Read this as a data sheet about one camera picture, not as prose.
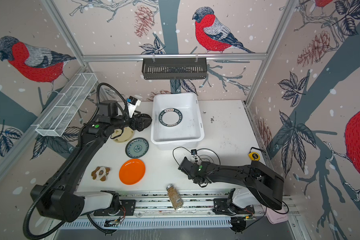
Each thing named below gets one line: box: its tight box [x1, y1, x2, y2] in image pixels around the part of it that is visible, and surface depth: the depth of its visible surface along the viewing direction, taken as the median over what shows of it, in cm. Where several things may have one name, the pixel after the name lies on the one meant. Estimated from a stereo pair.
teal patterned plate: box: [125, 137, 149, 159], surface depth 97 cm
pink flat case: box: [261, 204, 289, 225], surface depth 70 cm
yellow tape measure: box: [248, 151, 260, 161], surface depth 92 cm
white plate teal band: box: [158, 107, 183, 127], surface depth 113 cm
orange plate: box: [119, 158, 146, 185], surface depth 87 cm
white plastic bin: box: [150, 93, 205, 151], surface depth 108 cm
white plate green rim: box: [196, 148, 221, 165], surface depth 93 cm
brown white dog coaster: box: [91, 166, 111, 182], surface depth 85 cm
